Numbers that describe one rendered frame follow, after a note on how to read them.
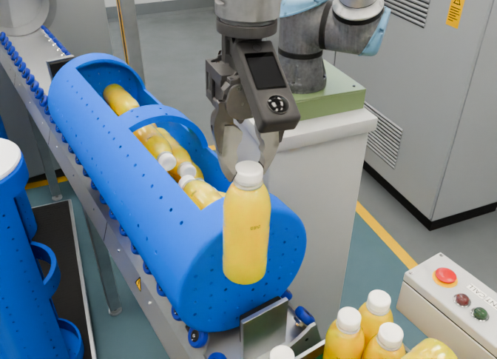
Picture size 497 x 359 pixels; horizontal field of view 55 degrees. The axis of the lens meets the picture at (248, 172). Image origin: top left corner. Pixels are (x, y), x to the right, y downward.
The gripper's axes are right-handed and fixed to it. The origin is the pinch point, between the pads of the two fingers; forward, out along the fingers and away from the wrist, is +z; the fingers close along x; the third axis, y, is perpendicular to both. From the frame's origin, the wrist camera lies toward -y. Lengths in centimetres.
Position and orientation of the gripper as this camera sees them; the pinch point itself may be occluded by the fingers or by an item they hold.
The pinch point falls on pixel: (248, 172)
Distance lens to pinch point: 64.9
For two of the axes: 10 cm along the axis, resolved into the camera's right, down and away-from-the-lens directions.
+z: -0.3, 8.4, 5.5
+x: -9.2, 1.9, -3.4
